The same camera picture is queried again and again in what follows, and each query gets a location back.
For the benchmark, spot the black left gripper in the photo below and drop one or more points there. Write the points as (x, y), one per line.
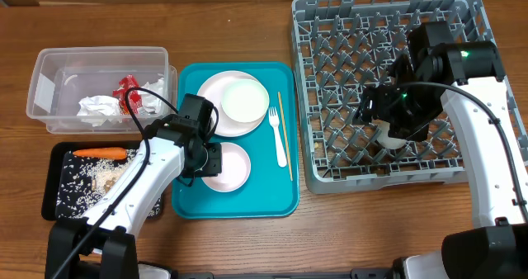
(214, 168)

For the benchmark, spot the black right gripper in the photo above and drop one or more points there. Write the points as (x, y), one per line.
(390, 100)

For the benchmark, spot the bowl with food scraps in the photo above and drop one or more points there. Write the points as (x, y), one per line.
(236, 168)

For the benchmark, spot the white small cup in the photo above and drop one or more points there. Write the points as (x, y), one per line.
(384, 139)

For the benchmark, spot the orange carrot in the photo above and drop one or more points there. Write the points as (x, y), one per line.
(113, 153)

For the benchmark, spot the red snack wrapper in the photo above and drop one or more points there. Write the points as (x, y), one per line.
(131, 101)

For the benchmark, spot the white tissue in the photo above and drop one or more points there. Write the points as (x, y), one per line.
(97, 110)

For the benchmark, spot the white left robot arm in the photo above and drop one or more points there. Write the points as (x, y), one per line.
(102, 243)

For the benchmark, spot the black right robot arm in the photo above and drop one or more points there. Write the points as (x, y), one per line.
(467, 81)

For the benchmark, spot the pink plate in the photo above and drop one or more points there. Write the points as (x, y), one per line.
(213, 90)

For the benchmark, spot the cream bowl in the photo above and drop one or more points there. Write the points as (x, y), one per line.
(245, 101)

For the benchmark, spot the teal plastic tray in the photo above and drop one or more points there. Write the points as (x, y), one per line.
(270, 191)

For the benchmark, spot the white plastic fork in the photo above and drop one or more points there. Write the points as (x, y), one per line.
(274, 122)

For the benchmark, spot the grey dish rack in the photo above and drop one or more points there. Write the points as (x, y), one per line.
(342, 47)

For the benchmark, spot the wooden chopstick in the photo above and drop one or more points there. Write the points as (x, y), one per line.
(287, 149)

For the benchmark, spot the spilled rice and peanuts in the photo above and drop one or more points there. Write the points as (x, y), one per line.
(85, 181)

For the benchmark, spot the black tray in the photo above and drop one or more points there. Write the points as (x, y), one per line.
(55, 168)

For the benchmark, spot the clear plastic bin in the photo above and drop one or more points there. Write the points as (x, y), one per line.
(63, 76)

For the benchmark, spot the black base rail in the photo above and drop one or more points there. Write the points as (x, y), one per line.
(359, 273)

